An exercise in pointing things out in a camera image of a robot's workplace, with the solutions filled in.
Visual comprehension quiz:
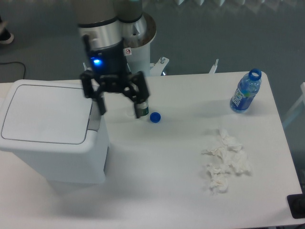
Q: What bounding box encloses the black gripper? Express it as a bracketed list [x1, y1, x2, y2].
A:
[80, 34, 150, 118]

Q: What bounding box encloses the white trash can lid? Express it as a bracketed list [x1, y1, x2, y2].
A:
[0, 83, 92, 145]

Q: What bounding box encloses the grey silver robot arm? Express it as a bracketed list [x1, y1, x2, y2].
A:
[71, 0, 150, 118]

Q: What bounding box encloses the clear small bottle cap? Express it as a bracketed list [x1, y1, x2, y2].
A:
[126, 110, 134, 117]

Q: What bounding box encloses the blue bottle cap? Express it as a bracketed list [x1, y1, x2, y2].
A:
[150, 112, 161, 123]

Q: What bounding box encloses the white trash can body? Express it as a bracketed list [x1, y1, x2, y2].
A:
[0, 80, 110, 184]

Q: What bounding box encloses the small clear plastic bottle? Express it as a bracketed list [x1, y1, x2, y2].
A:
[138, 100, 149, 118]

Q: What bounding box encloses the black sneaker with white sole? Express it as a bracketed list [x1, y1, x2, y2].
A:
[0, 21, 14, 45]

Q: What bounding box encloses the crumpled white tissue pile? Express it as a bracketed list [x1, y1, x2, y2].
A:
[201, 126, 252, 195]

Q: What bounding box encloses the blue plastic drink bottle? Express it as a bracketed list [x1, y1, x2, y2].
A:
[230, 68, 262, 114]

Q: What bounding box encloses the black device at corner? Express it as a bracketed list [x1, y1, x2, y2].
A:
[287, 194, 305, 219]

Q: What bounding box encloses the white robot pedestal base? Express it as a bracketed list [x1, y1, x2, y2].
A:
[82, 11, 220, 78]

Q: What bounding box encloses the black floor cable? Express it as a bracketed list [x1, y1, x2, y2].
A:
[0, 61, 26, 79]

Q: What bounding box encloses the white frame at right edge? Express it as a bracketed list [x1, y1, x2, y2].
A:
[282, 82, 305, 129]

